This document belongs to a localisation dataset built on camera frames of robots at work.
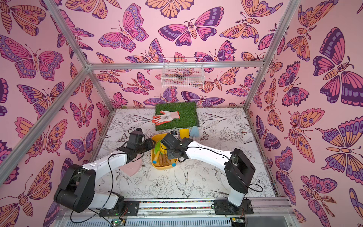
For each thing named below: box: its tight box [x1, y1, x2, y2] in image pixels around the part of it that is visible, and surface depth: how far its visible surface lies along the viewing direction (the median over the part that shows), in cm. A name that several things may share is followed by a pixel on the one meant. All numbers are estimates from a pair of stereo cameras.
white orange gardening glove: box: [151, 110, 181, 126], surface depth 112 cm
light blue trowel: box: [190, 125, 200, 138], surface depth 108 cm
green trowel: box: [154, 139, 162, 156], surface depth 95 cm
